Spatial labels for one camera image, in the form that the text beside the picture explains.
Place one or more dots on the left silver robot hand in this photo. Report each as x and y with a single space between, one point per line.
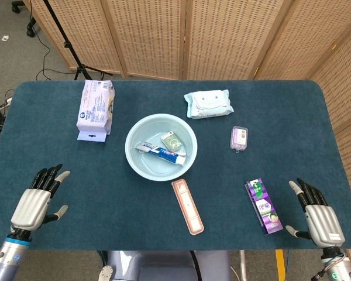
29 207

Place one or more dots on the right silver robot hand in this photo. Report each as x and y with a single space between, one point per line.
324 225

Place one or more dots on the blue white toothpaste tube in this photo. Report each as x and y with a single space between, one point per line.
163 152

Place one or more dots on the white toothbrush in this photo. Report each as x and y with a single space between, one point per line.
182 152

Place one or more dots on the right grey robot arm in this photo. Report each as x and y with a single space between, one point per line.
337 269

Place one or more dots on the purple green carton box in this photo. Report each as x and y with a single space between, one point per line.
264 207

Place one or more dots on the lavender tissue pack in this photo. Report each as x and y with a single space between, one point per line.
95 108

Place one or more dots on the light blue plastic basin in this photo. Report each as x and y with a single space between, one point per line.
152 169

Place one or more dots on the pink toothbrush case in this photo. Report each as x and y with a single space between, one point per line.
188 207

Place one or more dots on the teal table mat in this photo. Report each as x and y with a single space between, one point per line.
105 222

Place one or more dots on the white table leg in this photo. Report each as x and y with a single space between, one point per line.
243 263

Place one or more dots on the clear purple floss box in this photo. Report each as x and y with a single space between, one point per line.
239 139

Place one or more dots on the grey robot torso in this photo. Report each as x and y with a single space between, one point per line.
163 266

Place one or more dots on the black tripod stand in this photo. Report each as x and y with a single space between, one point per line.
65 44

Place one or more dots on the light blue wet wipes pack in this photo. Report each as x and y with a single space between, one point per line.
207 104

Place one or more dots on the black chair base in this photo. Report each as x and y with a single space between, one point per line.
31 29

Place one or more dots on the wicker folding screen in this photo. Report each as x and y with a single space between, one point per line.
149 35

